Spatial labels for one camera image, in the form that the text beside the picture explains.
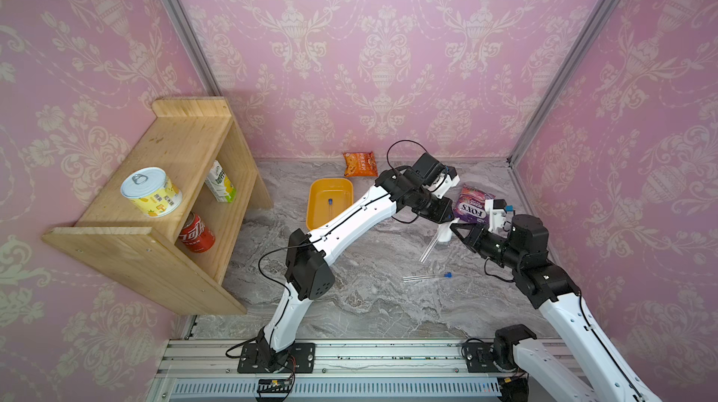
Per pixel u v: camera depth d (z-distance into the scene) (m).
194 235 0.65
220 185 0.76
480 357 0.73
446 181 0.63
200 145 0.66
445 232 0.74
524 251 0.55
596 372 0.42
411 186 0.56
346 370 0.74
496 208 0.68
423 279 0.88
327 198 1.06
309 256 0.49
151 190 0.50
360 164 1.13
